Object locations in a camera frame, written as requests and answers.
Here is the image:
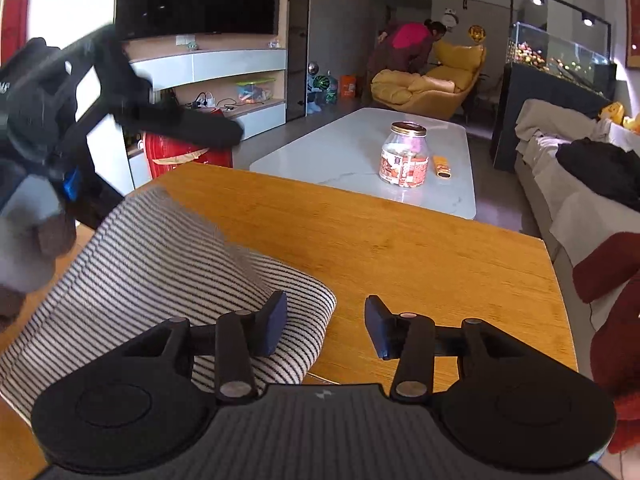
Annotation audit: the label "dark fish tank cabinet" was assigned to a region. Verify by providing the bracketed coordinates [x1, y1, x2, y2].
[489, 0, 616, 171]

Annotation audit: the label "black garment on sofa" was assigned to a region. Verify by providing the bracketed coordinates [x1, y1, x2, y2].
[555, 138, 640, 212]

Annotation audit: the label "grey striped knit sweater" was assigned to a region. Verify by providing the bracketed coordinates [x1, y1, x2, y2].
[1, 190, 336, 420]

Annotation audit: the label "yellow lounge armchair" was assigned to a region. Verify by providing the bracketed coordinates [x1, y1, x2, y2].
[371, 40, 486, 120]

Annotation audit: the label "grey sofa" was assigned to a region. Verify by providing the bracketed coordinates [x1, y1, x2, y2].
[514, 123, 639, 377]

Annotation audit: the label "small plush dolls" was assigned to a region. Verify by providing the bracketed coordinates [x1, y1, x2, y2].
[599, 102, 640, 134]

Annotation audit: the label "grey gloved left hand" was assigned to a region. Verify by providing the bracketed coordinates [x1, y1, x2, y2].
[1, 158, 76, 330]

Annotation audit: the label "red ride-on toy car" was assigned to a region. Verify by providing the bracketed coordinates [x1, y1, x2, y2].
[141, 117, 233, 179]

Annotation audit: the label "white tv shelf unit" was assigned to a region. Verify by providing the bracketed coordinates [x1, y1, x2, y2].
[74, 32, 289, 196]

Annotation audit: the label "person in pink top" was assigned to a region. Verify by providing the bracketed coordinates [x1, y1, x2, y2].
[367, 20, 448, 76]

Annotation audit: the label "glass snack jar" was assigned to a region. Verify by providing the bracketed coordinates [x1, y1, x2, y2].
[378, 122, 430, 188]

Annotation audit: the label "white marble coffee table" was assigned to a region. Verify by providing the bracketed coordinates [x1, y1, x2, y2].
[250, 107, 476, 220]

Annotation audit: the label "orange snack packet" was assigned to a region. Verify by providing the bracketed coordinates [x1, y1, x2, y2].
[433, 155, 452, 180]

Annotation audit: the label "dark red fuzzy coat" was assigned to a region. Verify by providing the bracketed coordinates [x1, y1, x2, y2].
[573, 232, 640, 454]

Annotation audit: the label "beige blanket on sofa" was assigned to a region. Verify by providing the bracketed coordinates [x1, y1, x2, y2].
[514, 99, 612, 155]

